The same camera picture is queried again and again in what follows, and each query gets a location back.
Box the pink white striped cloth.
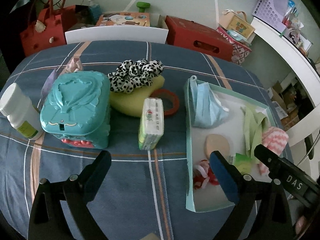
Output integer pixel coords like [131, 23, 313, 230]
[257, 126, 290, 176]

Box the light green cloth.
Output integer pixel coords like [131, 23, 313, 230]
[241, 104, 269, 164]

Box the beige round makeup sponge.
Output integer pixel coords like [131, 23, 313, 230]
[204, 134, 230, 160]

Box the red pink hair bow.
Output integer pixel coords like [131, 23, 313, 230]
[193, 159, 219, 190]

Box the blue face mask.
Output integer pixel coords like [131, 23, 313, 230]
[188, 75, 229, 128]

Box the black white spotted scrunchie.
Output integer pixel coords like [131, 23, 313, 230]
[107, 59, 164, 94]

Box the small green tissue pack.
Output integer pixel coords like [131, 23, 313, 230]
[229, 153, 252, 174]

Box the white curved desk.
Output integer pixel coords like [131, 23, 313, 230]
[251, 17, 320, 146]

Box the white tray with teal rim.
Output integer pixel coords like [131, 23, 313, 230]
[184, 76, 281, 212]

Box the blue plaid bed cover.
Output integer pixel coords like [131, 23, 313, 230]
[0, 39, 293, 240]

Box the white plastic bottle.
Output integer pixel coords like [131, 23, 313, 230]
[1, 83, 43, 140]

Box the teal plastic toy box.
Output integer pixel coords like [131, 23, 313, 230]
[40, 71, 110, 149]

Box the lilac cloth piece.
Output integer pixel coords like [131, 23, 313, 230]
[41, 68, 59, 100]

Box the yellow sponge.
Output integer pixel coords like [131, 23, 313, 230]
[110, 75, 165, 118]

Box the pink patterned fabric piece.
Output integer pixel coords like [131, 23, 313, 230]
[65, 57, 83, 73]

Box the red cardboard box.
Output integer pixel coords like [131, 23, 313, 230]
[165, 16, 233, 61]

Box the beige gift bag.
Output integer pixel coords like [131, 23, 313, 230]
[219, 9, 255, 38]

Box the lilac perforated organizer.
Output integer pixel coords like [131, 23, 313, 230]
[252, 0, 295, 33]

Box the white foam board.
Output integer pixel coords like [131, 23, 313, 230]
[65, 25, 169, 44]

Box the red felt tote bag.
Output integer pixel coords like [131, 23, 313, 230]
[20, 0, 77, 56]

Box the orange illustrated toy box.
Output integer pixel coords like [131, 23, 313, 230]
[96, 12, 150, 27]

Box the blue water bottle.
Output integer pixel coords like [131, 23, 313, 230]
[88, 0, 102, 23]

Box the green toy dumbbell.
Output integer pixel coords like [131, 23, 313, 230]
[136, 2, 151, 13]

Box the red ring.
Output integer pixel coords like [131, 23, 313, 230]
[149, 88, 180, 117]

